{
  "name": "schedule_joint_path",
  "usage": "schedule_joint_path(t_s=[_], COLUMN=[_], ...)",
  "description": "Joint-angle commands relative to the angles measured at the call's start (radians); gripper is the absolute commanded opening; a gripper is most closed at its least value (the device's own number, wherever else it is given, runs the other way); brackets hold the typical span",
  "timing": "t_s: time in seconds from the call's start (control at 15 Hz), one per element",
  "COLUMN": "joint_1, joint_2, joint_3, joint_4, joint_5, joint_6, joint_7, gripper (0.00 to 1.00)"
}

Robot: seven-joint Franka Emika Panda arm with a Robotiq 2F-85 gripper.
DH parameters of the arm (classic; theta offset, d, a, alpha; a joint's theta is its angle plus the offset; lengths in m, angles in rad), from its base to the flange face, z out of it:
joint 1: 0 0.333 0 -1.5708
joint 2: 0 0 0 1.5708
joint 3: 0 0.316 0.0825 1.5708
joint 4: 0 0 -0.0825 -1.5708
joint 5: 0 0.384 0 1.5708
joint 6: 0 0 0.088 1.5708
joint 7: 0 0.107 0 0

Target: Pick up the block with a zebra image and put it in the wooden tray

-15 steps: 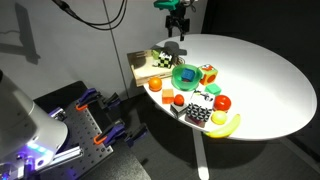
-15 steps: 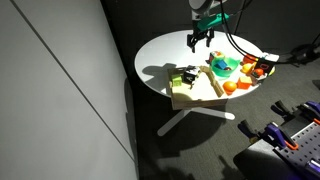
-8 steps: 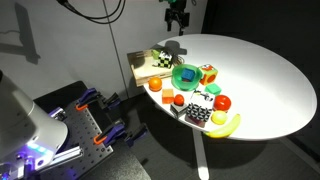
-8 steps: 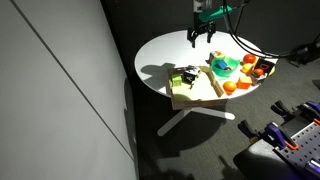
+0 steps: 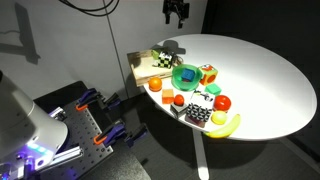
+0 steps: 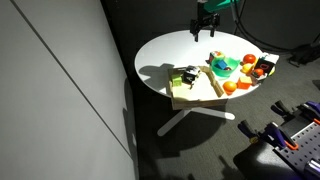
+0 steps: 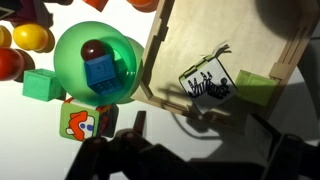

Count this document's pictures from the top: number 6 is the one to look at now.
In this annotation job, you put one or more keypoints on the Franka robot arm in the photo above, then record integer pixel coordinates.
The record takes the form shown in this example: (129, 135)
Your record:
(216, 5)

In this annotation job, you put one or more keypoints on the white table pedestal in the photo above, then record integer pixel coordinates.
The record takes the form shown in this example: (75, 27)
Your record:
(196, 115)

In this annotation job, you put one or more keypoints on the green plastic bowl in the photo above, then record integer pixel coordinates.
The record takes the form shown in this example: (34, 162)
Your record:
(223, 73)

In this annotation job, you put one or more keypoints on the plain green cube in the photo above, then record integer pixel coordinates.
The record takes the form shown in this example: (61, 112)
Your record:
(177, 81)

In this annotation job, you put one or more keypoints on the zebra picture soft block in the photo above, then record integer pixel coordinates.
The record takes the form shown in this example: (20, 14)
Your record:
(190, 75)

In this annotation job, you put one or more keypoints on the small red tomato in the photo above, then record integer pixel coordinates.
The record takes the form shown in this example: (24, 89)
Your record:
(258, 72)

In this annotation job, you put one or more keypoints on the purple orange spring clamp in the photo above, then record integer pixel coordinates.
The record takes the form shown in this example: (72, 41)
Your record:
(308, 111)
(273, 135)

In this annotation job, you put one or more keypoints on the red apple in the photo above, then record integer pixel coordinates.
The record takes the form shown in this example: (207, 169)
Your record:
(249, 58)

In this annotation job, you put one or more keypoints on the green red white toy block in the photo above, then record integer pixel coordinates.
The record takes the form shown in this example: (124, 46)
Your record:
(216, 56)

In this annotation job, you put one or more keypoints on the orange block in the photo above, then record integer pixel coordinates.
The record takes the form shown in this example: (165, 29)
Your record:
(245, 82)

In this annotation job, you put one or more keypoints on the wooden tray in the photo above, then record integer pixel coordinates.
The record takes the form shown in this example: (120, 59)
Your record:
(203, 90)

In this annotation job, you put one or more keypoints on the yellow lemon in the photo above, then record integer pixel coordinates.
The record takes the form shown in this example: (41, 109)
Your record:
(247, 68)

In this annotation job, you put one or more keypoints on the blue cube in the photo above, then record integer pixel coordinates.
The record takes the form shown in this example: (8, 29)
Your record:
(221, 64)

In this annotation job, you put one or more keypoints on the black equipment with clamps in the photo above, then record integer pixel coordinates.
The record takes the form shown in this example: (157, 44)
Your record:
(260, 163)

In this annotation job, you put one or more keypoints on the perforated metal breadboard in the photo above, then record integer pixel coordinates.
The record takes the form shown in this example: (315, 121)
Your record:
(301, 146)

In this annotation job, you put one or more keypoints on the yellow banana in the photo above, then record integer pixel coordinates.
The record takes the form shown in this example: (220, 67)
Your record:
(272, 71)

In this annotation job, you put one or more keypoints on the dark red ball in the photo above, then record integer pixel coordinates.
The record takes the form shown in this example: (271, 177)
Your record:
(228, 68)

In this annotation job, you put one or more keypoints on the small black white block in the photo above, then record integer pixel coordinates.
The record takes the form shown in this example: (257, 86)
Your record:
(257, 80)

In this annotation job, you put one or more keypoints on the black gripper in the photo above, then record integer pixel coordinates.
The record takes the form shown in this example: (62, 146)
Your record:
(205, 20)

